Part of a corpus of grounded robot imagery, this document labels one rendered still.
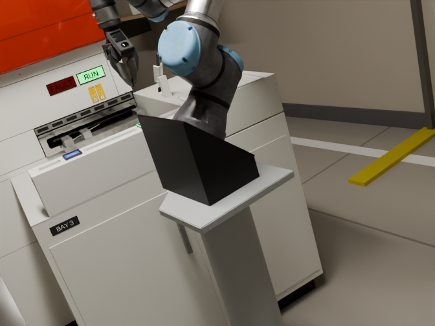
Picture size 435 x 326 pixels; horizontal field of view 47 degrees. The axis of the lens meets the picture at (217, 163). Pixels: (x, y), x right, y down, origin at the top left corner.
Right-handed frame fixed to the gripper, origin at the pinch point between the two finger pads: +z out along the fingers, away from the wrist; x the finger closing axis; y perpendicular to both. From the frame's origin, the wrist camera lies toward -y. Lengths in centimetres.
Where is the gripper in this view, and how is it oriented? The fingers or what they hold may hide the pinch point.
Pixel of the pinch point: (133, 83)
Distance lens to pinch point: 163.5
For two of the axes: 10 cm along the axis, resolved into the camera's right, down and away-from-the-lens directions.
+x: -8.4, 4.0, -3.6
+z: 2.8, 8.9, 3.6
